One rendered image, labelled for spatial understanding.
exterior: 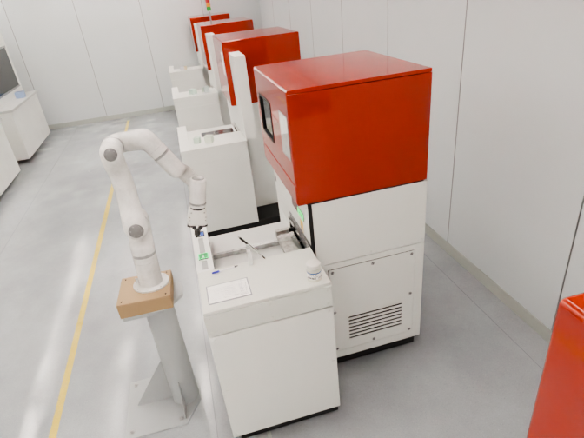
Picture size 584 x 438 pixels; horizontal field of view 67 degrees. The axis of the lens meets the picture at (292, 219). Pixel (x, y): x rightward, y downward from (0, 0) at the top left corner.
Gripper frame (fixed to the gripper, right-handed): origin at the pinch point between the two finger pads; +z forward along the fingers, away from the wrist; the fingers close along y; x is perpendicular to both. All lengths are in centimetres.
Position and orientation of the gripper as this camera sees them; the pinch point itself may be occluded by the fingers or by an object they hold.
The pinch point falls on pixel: (196, 233)
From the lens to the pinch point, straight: 242.7
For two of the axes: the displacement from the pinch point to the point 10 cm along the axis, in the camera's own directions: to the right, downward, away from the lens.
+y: -9.6, 0.2, -2.8
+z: -1.0, 9.0, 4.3
